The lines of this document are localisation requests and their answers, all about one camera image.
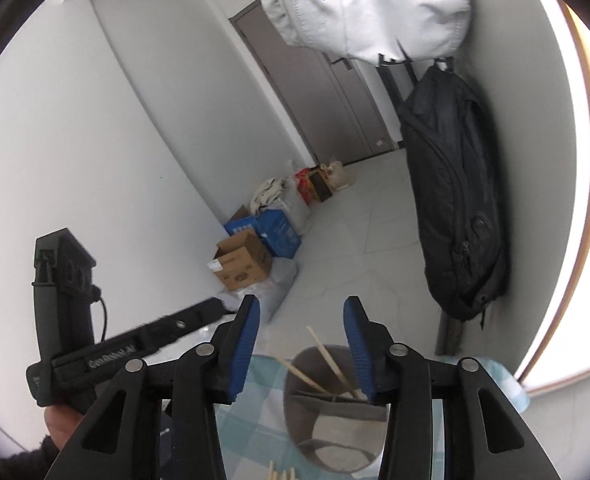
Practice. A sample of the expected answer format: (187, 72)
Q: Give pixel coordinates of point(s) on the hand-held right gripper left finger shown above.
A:
(245, 347)

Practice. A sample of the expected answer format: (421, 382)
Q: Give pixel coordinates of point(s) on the crumpled white plastic bag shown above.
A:
(275, 290)

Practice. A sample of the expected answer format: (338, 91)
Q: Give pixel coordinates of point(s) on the tall white plastic bag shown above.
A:
(295, 207)

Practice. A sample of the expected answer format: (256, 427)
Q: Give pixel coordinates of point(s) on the grey utensil holder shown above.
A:
(300, 372)

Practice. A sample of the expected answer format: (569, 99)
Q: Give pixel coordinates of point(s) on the blue cardboard box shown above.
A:
(280, 232)

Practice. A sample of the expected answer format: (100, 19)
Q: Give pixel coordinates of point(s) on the checkered blue tablecloth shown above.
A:
(255, 440)

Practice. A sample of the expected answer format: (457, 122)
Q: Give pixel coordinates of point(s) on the white hanging bag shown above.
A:
(365, 5)

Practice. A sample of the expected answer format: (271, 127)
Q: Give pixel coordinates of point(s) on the dark brown box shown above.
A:
(321, 185)

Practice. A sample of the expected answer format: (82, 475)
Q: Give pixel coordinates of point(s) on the black backpack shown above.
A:
(450, 185)

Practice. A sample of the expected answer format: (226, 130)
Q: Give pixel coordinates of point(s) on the white cloth bundle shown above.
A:
(267, 192)

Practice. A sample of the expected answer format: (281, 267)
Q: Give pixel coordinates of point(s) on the brown cardboard box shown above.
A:
(242, 262)

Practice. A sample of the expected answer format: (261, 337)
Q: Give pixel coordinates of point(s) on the red bag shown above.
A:
(306, 187)

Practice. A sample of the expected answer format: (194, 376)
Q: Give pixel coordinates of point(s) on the grey brown door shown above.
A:
(305, 85)

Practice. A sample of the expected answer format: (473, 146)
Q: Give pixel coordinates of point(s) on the person's left hand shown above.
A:
(62, 425)

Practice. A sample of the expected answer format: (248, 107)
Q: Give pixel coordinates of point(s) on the beige bag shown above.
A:
(339, 175)

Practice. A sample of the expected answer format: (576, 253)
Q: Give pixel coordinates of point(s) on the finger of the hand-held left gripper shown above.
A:
(185, 320)

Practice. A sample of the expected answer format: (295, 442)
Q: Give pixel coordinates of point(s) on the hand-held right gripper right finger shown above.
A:
(357, 347)

